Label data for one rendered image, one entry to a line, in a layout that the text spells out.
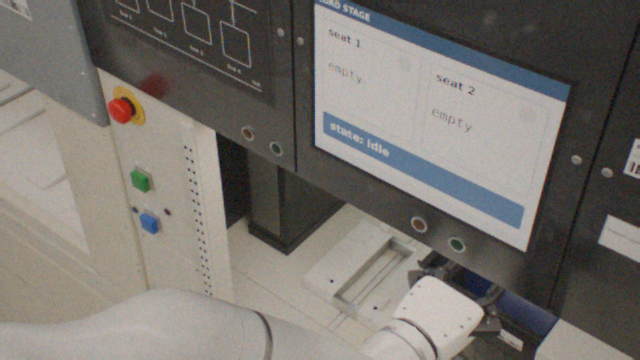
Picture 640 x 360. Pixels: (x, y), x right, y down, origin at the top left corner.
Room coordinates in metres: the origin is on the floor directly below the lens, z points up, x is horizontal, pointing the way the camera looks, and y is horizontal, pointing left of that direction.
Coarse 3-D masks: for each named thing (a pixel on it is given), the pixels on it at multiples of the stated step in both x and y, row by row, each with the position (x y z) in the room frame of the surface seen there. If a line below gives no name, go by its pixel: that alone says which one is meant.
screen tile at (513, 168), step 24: (432, 72) 0.64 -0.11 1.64; (456, 72) 0.63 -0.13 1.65; (432, 96) 0.64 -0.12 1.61; (456, 96) 0.62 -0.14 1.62; (480, 96) 0.61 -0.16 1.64; (504, 96) 0.60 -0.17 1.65; (432, 120) 0.64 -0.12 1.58; (480, 120) 0.61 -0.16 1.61; (504, 120) 0.59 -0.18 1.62; (432, 144) 0.64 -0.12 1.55; (456, 144) 0.62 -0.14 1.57; (480, 144) 0.60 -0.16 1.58; (504, 144) 0.59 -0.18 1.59; (528, 144) 0.57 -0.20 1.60; (480, 168) 0.60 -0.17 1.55; (504, 168) 0.59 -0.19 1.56; (528, 168) 0.57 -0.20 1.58; (528, 192) 0.57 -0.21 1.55
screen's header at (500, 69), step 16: (320, 0) 0.73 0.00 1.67; (336, 0) 0.72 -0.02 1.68; (352, 16) 0.71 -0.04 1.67; (368, 16) 0.69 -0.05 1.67; (384, 16) 0.68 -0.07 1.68; (400, 32) 0.67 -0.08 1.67; (416, 32) 0.66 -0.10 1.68; (432, 48) 0.65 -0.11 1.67; (448, 48) 0.63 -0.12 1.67; (464, 48) 0.62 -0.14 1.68; (480, 64) 0.61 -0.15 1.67; (496, 64) 0.60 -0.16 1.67; (512, 80) 0.59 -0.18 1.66; (528, 80) 0.58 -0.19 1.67; (544, 80) 0.57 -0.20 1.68; (560, 96) 0.56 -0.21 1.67
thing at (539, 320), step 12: (468, 276) 0.92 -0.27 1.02; (480, 276) 0.90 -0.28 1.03; (468, 288) 0.92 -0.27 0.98; (480, 288) 0.90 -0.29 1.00; (504, 300) 0.87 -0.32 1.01; (516, 300) 0.86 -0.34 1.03; (516, 312) 0.85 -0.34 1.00; (528, 312) 0.84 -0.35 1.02; (540, 312) 0.83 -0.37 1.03; (528, 324) 0.84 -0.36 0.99; (540, 324) 0.82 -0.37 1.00; (552, 324) 0.81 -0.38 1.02
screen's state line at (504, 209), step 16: (336, 128) 0.72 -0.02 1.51; (352, 128) 0.70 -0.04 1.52; (352, 144) 0.70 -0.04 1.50; (368, 144) 0.69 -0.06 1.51; (384, 144) 0.67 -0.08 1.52; (384, 160) 0.67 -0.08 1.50; (400, 160) 0.66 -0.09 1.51; (416, 160) 0.65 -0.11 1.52; (416, 176) 0.65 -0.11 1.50; (432, 176) 0.63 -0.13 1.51; (448, 176) 0.62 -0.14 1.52; (448, 192) 0.62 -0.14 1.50; (464, 192) 0.61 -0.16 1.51; (480, 192) 0.60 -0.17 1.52; (480, 208) 0.60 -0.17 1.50; (496, 208) 0.59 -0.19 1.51; (512, 208) 0.58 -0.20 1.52; (512, 224) 0.57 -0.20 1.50
